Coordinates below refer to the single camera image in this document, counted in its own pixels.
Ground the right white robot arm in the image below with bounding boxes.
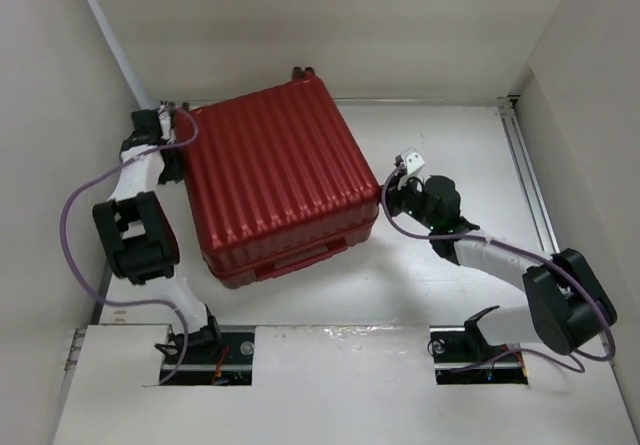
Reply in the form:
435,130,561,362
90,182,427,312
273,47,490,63
381,170,617,361

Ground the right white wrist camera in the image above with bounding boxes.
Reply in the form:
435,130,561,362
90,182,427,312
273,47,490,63
395,148,425,189

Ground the right aluminium frame rail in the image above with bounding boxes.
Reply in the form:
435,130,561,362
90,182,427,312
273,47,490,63
498,96,559,253

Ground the red suitcase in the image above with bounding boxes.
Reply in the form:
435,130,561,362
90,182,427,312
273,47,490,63
174,67,381,288

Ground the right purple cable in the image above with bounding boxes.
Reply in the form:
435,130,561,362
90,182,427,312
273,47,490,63
382,162,617,374

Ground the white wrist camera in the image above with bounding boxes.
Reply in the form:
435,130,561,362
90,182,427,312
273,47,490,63
395,148,425,189
157,103,175,144

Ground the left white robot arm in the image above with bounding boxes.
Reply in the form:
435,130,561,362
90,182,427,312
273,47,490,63
92,102,224,363

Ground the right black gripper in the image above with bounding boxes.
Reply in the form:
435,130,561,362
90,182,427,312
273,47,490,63
371,170,438,231

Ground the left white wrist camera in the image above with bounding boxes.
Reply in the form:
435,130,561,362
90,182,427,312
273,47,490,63
157,103,175,144

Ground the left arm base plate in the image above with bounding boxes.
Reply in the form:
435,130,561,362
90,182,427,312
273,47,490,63
155,327,255,387

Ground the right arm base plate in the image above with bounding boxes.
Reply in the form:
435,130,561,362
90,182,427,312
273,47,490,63
427,327,528,386

